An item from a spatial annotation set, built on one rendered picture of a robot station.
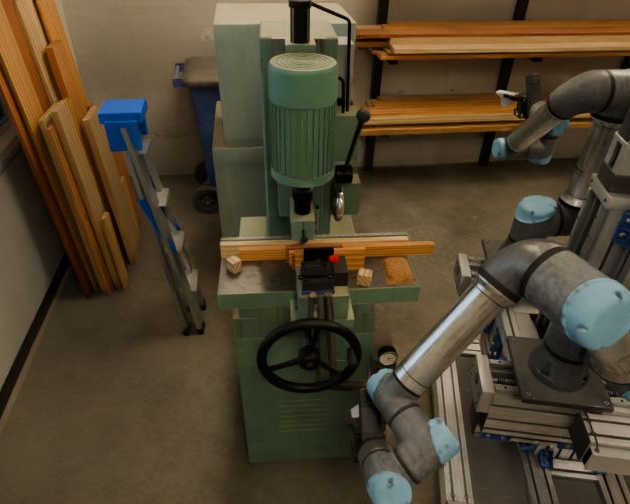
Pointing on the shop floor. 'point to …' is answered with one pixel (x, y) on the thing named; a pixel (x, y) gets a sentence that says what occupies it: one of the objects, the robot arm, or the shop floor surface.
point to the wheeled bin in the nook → (202, 75)
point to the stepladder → (153, 200)
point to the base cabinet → (297, 403)
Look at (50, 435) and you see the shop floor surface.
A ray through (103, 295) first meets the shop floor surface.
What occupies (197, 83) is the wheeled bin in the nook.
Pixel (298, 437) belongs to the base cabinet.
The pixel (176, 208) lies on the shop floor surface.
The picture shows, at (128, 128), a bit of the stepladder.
